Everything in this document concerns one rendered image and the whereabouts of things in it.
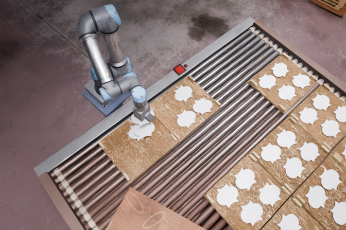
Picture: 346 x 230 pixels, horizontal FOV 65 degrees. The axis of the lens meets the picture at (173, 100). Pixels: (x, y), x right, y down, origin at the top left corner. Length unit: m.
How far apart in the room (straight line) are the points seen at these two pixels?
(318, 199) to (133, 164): 1.17
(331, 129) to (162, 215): 1.29
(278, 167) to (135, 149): 0.94
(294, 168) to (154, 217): 0.94
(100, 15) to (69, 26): 2.30
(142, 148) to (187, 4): 2.57
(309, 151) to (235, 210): 0.65
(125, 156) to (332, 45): 3.08
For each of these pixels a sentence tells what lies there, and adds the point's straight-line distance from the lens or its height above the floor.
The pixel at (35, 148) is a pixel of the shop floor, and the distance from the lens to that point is 3.09.
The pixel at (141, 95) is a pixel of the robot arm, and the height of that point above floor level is 1.43.
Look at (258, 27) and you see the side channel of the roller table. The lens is 2.52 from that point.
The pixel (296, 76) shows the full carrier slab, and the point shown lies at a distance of 2.30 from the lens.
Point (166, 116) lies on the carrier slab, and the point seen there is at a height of 0.94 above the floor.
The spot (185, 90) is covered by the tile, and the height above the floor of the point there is 0.95.
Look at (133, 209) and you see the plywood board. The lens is 1.66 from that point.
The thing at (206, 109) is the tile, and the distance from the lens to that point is 1.95.
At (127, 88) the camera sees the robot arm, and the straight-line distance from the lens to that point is 1.50.
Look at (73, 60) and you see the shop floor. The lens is 3.49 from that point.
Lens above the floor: 2.68
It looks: 62 degrees down
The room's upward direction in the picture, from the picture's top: 4 degrees clockwise
